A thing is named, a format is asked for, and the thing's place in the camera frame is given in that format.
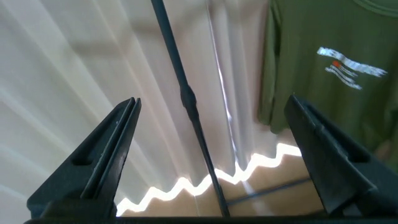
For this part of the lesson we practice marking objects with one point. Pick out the green printed shirt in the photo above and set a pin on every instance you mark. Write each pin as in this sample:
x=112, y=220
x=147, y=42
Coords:
x=311, y=93

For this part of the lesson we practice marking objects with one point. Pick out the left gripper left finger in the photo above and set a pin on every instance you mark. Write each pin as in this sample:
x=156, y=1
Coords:
x=93, y=174

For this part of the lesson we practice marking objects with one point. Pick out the beige curtain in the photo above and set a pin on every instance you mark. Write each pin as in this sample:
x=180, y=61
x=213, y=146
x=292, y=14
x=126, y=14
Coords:
x=62, y=62

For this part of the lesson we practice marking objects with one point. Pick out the black clothes rack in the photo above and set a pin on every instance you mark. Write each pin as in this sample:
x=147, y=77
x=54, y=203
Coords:
x=188, y=99

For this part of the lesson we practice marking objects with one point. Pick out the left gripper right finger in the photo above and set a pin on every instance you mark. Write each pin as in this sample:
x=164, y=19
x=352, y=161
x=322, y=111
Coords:
x=335, y=174

